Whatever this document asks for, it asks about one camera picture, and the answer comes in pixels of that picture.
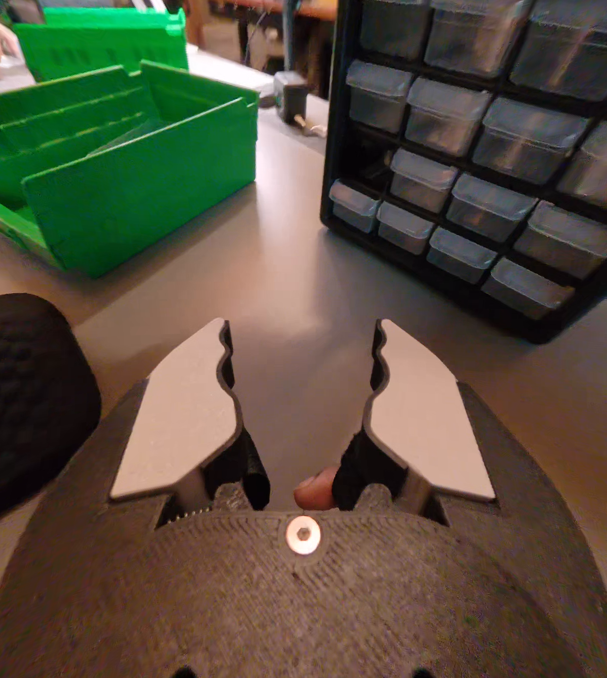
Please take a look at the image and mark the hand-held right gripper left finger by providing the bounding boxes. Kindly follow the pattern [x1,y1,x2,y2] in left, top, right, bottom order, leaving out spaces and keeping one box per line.
[108,318,246,513]

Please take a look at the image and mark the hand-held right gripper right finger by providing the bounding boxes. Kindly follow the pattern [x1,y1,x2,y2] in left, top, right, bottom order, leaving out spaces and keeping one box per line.
[362,318,496,516]

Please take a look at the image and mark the set of clear cabinet drawers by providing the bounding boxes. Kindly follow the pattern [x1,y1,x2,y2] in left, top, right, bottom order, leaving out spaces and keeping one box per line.
[329,0,607,321]

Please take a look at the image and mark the black storage cabinet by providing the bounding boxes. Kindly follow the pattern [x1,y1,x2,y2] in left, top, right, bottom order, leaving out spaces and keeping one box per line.
[320,0,607,345]

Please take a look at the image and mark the person's right hand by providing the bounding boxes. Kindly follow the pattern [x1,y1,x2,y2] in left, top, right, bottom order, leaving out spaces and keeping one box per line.
[294,466,338,510]

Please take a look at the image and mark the large green divided bin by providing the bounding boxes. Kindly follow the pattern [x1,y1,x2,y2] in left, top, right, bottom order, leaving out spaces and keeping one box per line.
[0,60,260,279]

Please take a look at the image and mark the green plastic bin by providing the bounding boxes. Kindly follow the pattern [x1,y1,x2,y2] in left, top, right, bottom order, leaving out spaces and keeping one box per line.
[13,7,190,83]

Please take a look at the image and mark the wooden workbench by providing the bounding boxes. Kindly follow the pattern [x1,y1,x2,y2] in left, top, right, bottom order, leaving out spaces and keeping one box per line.
[237,0,337,22]

